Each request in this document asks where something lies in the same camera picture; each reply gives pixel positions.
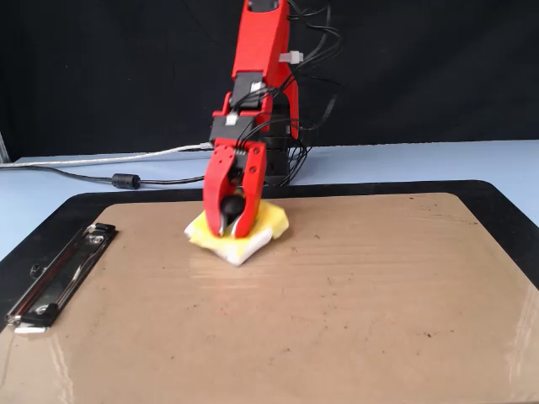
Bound yellow sponge with black knob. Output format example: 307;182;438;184
184;197;291;268

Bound silver metal clipboard clip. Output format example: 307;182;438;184
3;222;118;336

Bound silver braided USB cable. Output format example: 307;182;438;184
0;142;214;170

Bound black backdrop cloth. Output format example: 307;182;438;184
0;0;539;163

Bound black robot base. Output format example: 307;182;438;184
263;134;296;189

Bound black power cable with ferrite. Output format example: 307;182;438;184
23;163;208;191

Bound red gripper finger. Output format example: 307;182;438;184
202;146;235;238
230;184;266;239

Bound red gripper body with servo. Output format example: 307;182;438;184
228;143;268;197

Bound brown clipboard board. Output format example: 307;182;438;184
0;192;539;404

